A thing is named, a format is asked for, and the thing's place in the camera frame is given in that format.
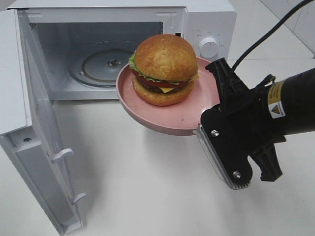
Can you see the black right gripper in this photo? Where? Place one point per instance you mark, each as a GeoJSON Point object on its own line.
{"type": "Point", "coordinates": [264, 115]}

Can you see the pink round plate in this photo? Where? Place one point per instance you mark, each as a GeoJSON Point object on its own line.
{"type": "Point", "coordinates": [180, 119]}

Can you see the burger with sesame-free bun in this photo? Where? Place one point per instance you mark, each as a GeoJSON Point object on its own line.
{"type": "Point", "coordinates": [164, 69]}

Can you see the white microwave door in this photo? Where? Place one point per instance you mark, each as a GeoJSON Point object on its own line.
{"type": "Point", "coordinates": [29, 133]}

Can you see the upper white microwave knob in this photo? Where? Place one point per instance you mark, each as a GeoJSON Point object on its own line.
{"type": "Point", "coordinates": [208, 47]}

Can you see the glass microwave turntable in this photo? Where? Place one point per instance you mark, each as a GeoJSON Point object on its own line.
{"type": "Point", "coordinates": [98, 64]}

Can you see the white microwave oven body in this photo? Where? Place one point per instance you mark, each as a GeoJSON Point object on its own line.
{"type": "Point", "coordinates": [61, 25]}

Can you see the right wrist camera unit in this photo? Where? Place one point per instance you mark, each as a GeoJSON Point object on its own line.
{"type": "Point", "coordinates": [225, 153]}

